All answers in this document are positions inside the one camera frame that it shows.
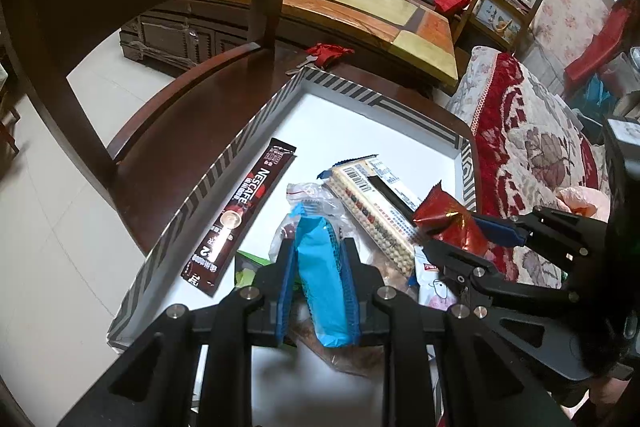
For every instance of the shiny red snack packet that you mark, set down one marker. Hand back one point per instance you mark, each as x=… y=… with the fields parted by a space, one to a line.
x=447 y=219

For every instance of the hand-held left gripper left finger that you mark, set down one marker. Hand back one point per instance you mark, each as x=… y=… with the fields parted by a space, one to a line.
x=286 y=287

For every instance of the teal plastic bag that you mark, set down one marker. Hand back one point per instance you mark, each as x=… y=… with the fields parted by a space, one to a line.
x=597 y=93

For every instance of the white packet with black stripe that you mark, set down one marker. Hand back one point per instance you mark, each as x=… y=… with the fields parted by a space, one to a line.
x=395 y=187

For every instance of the blue snack packet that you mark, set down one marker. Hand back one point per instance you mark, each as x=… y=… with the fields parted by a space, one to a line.
x=320 y=267

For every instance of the red cushion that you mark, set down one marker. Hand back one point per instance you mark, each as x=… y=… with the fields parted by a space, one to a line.
x=595 y=47

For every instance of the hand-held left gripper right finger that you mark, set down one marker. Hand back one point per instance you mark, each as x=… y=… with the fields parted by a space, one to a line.
x=351 y=294

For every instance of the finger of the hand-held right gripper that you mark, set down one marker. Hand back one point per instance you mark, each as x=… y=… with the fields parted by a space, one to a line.
x=500 y=231
x=470 y=269

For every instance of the white box with striped rim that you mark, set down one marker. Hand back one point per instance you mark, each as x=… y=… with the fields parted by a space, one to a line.
x=310 y=127

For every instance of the pink plastic bag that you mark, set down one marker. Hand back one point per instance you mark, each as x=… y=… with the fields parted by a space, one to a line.
x=582 y=203

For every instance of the green snack packet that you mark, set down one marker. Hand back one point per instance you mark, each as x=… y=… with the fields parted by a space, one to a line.
x=250 y=267

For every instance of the clear snack packet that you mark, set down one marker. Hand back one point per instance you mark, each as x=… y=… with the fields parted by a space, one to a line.
x=310 y=194

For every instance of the white pink snack packet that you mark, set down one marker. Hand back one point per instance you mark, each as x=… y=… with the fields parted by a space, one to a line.
x=430 y=279

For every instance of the wooden rack with cartoon panel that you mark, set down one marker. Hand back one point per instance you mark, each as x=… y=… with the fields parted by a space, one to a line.
x=505 y=14

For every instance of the dark wooden furniture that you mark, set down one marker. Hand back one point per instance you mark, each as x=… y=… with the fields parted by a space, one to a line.
x=7 y=117

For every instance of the wooden coffee table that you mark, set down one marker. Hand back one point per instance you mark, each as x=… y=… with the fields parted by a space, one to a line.
x=350 y=2

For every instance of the cream patterned biscuit packet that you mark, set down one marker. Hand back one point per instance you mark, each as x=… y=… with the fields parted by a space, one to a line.
x=370 y=222

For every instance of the red floral blanket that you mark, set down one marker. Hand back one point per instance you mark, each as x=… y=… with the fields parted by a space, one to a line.
x=520 y=127

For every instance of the dark red coffee stick packet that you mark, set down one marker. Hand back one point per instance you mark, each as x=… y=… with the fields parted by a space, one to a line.
x=240 y=217

